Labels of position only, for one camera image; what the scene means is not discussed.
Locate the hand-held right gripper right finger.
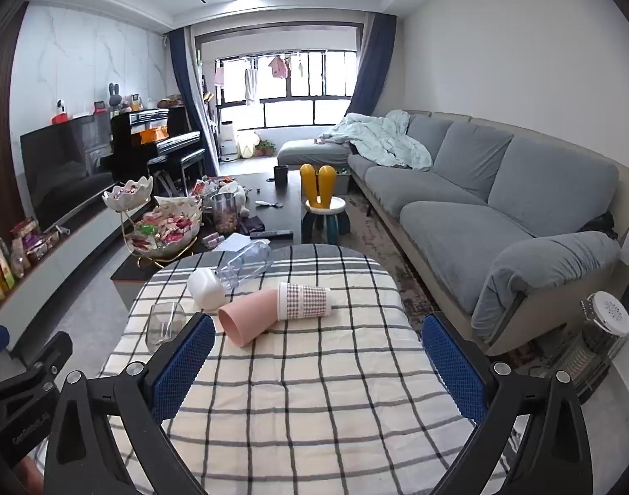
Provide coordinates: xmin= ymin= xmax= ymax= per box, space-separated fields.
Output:
xmin=420 ymin=311 xmax=588 ymax=495

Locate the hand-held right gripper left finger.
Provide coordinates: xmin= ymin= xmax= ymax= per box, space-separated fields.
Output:
xmin=45 ymin=312 xmax=217 ymax=495

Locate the clear glass cup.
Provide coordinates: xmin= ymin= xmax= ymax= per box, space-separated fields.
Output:
xmin=146 ymin=301 xmax=187 ymax=348

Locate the pink cup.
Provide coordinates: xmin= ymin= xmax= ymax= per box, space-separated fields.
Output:
xmin=218 ymin=289 xmax=280 ymax=347

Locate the clear plastic cup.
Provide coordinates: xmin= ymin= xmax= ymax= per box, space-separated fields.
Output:
xmin=214 ymin=240 xmax=273 ymax=292

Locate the checked paper cup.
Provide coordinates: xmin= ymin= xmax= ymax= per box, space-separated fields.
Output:
xmin=277 ymin=281 xmax=333 ymax=321

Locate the row of snack packets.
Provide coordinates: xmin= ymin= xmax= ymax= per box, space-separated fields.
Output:
xmin=0 ymin=217 xmax=61 ymax=311

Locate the grey television cabinet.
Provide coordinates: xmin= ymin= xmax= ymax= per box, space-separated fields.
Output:
xmin=0 ymin=205 xmax=136 ymax=354

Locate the tiered snack bowl stand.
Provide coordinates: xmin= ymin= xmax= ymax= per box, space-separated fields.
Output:
xmin=102 ymin=175 xmax=205 ymax=270

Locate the white paper sheet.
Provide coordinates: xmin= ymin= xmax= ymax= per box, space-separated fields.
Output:
xmin=217 ymin=232 xmax=254 ymax=255

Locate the checked tablecloth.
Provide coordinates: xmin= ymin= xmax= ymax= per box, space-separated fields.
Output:
xmin=95 ymin=243 xmax=511 ymax=495

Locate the grey sofa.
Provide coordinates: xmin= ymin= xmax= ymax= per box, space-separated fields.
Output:
xmin=276 ymin=109 xmax=629 ymax=358

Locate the electric heater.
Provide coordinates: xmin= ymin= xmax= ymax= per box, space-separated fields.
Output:
xmin=530 ymin=291 xmax=629 ymax=406

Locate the clear snack jar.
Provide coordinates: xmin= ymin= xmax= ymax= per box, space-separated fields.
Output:
xmin=210 ymin=193 xmax=241 ymax=236

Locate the black television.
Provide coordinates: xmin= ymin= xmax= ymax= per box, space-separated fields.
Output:
xmin=19 ymin=113 xmax=117 ymax=234

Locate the dark coffee table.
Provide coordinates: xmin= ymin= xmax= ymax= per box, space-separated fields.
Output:
xmin=111 ymin=170 xmax=316 ymax=311

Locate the black bag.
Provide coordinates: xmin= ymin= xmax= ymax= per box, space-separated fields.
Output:
xmin=581 ymin=211 xmax=617 ymax=241

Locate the yellow rabbit ear stool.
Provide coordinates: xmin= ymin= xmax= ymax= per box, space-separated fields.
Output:
xmin=299 ymin=163 xmax=351 ymax=245

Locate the white air purifier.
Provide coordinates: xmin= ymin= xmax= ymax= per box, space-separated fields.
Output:
xmin=219 ymin=120 xmax=239 ymax=161

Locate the light blue blanket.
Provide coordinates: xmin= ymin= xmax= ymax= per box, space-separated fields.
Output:
xmin=318 ymin=112 xmax=434 ymax=171

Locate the black piano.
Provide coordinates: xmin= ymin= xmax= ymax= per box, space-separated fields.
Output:
xmin=111 ymin=106 xmax=208 ymax=187

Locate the blue curtain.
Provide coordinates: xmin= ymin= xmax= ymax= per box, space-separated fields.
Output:
xmin=167 ymin=26 xmax=221 ymax=177
xmin=349 ymin=10 xmax=399 ymax=117

